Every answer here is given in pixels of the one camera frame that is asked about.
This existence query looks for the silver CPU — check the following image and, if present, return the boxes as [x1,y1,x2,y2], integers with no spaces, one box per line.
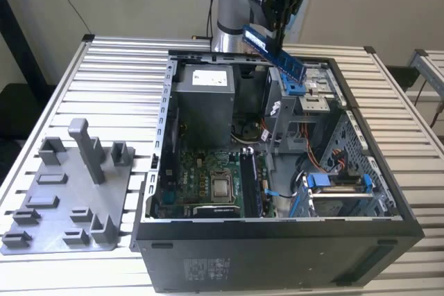
[212,177,232,198]

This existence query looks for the CPU socket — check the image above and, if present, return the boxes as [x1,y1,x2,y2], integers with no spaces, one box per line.
[207,170,236,204]

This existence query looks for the installed RAM stick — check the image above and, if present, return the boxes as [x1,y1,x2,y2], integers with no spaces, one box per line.
[252,152,264,217]

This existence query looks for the black box beside table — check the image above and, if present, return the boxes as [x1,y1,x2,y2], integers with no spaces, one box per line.
[386,65,420,89]

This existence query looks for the black graphics card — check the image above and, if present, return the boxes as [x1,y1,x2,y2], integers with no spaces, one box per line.
[192,204,242,219]

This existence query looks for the black slanted post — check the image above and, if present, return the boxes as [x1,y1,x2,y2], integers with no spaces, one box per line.
[0,0,48,85]

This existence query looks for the perforated metal disk bay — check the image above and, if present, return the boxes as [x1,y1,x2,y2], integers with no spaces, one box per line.
[318,110,396,214]

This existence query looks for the black PC case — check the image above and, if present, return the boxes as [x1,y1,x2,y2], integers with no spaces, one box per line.
[130,49,426,293]

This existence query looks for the metal optical drive cage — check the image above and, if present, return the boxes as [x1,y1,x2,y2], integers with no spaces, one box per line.
[265,62,348,155]

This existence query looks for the blue ended data wire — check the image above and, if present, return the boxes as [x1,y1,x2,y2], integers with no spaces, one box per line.
[264,188,296,200]

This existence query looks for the green motherboard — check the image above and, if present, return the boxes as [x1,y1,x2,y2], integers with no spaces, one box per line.
[154,115,278,220]

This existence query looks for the metal slat side table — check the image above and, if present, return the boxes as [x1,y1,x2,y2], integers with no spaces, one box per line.
[409,49,444,103]

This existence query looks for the orange wire bundle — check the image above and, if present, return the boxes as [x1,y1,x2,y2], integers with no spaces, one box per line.
[300,121,348,175]

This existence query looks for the grey parts rack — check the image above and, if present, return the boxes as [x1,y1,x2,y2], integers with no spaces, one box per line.
[0,118,137,255]

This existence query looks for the hard disk in blue carrier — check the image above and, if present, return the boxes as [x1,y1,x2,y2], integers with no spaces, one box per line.
[291,173,377,219]

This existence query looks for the blue RAM stick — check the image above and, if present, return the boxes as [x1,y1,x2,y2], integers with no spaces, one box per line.
[241,24,308,85]

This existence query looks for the grey power supply unit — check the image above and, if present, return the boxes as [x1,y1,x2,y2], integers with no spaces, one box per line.
[171,63,237,150]

